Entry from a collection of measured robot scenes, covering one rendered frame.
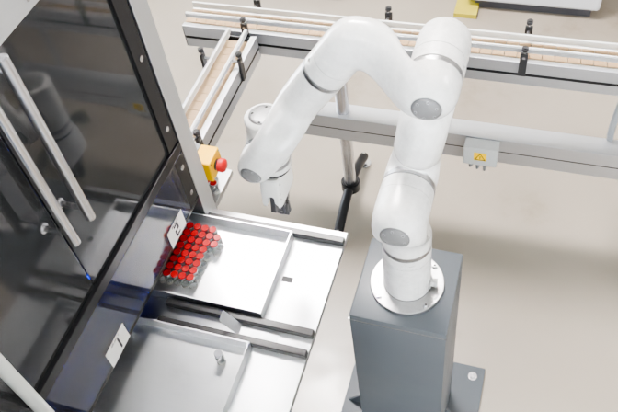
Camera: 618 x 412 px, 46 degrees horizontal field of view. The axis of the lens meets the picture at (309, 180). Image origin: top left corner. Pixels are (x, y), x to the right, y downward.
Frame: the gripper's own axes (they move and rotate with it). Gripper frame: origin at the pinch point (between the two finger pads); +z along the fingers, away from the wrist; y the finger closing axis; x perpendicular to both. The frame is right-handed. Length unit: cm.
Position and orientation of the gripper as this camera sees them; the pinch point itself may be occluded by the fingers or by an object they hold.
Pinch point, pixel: (283, 206)
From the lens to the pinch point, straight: 177.8
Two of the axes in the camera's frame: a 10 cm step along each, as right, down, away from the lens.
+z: 1.1, 6.4, 7.6
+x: 9.5, 1.5, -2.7
